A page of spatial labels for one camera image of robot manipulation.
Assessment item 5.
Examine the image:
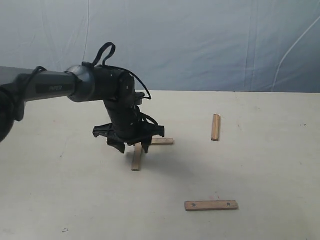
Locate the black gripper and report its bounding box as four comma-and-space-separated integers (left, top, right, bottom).
92, 92, 165, 154

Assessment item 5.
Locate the plain wooden stick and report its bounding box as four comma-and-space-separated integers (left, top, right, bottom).
131, 143, 143, 172
211, 114, 221, 142

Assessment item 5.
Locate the wooden stick with holes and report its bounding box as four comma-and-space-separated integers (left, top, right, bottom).
184, 200, 239, 212
151, 137, 175, 146

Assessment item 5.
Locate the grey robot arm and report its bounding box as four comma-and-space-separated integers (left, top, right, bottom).
0, 62, 165, 153

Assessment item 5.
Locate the small white debris scrap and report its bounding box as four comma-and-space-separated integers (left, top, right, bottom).
61, 228, 69, 233

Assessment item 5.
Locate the blue-grey backdrop cloth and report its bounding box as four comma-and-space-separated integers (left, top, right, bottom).
0, 0, 320, 93

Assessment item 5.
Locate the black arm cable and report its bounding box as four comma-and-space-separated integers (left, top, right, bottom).
9, 42, 153, 121

